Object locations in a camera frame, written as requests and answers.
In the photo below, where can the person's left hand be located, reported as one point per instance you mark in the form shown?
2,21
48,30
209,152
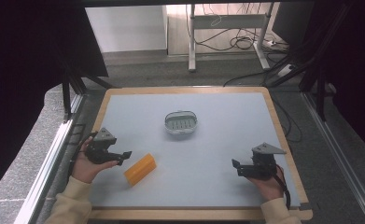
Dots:
87,165

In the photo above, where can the aluminium rail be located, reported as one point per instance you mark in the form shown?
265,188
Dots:
342,155
48,169

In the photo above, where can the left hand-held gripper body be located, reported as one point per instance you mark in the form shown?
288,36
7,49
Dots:
100,148

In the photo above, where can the white cabinet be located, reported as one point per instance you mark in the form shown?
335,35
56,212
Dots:
126,28

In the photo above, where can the person's right hand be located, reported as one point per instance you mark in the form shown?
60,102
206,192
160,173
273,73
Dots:
269,186

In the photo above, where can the black metal stand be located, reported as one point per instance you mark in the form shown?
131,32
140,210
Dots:
77,84
314,62

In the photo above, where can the white power strip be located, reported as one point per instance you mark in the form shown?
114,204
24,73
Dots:
284,71

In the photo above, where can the black curtain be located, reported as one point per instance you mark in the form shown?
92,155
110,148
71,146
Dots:
348,62
30,77

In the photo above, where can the orange soap bar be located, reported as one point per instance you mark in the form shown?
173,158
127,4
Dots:
140,169

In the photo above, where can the grey soap dish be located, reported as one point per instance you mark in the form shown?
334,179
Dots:
181,122

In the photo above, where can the white metal desk frame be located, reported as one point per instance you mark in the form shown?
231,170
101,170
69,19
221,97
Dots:
230,31

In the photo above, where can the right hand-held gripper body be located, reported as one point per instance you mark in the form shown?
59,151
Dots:
261,161

